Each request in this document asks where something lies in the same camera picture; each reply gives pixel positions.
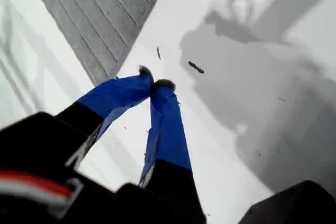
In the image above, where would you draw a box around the grey striped towel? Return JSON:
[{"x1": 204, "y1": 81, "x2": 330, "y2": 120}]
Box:
[{"x1": 26, "y1": 0, "x2": 173, "y2": 86}]

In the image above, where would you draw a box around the red white servo wire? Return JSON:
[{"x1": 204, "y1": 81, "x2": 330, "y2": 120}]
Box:
[{"x1": 0, "y1": 170, "x2": 84, "y2": 209}]

